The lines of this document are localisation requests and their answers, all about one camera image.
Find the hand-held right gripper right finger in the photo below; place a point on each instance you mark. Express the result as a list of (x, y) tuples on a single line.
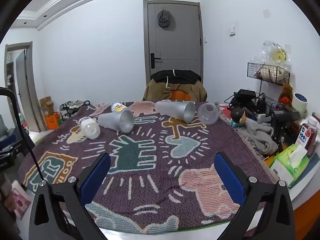
[(228, 177)]

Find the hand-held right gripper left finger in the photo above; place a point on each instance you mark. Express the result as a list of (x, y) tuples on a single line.
[(96, 177)]

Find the white patterned glass cup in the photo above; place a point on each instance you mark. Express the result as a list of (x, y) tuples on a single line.
[(90, 128)]

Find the tall frosted plastic cup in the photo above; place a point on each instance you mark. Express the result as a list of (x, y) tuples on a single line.
[(175, 110), (120, 121)]

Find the short clear plastic cup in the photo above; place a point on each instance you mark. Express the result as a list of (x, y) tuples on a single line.
[(208, 113)]

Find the yellow label small cup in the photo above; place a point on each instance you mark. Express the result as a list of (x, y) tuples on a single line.
[(118, 107)]

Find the pink book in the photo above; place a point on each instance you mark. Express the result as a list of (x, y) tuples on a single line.
[(21, 197)]

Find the grey cloth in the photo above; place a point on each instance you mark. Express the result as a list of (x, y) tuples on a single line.
[(260, 135)]

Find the orange box on floor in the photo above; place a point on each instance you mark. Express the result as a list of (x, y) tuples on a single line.
[(52, 121)]

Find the printed woven blanket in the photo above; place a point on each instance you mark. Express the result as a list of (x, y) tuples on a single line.
[(155, 160)]

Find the cardboard box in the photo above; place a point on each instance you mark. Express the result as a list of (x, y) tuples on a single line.
[(46, 105)]

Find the black haired figurine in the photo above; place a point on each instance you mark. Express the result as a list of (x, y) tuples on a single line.
[(237, 116)]

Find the green tissue pack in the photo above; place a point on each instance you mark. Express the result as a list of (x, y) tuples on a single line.
[(292, 163)]

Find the grey side door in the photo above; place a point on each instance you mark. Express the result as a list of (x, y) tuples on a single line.
[(27, 87)]

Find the black shoe rack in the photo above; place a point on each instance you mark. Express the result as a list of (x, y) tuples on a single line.
[(72, 106)]

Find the black stand device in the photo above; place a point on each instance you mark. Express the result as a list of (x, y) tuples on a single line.
[(285, 120)]

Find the black box device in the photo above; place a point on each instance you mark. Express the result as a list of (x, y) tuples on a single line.
[(246, 94)]

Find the red juice bottle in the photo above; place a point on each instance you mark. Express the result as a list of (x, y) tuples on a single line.
[(311, 136)]

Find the brown stuffed toy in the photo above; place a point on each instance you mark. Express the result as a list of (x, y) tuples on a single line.
[(286, 93)]

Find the white tape roll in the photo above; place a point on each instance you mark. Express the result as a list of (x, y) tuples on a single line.
[(299, 102)]

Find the brown jacket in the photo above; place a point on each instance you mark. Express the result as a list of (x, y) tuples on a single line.
[(156, 90)]

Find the black garment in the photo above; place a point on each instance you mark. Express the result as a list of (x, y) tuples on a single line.
[(185, 76)]

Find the clear plastic bag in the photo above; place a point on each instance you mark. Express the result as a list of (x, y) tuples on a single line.
[(275, 53)]

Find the grey cap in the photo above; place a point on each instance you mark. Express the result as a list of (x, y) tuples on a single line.
[(165, 18)]

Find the white light switch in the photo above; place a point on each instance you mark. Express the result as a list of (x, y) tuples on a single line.
[(232, 30)]

